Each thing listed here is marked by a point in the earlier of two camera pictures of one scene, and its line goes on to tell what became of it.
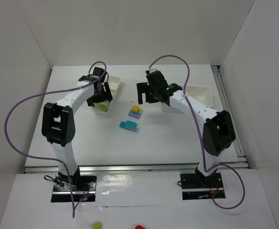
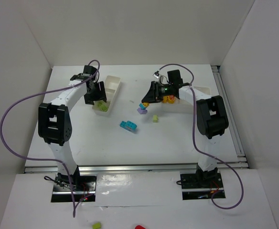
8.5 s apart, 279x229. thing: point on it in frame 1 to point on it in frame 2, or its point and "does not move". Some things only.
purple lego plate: [135, 115] to [142, 111]
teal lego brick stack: [128, 125] does not move
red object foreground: [139, 227] does not move
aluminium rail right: [241, 160] does not move
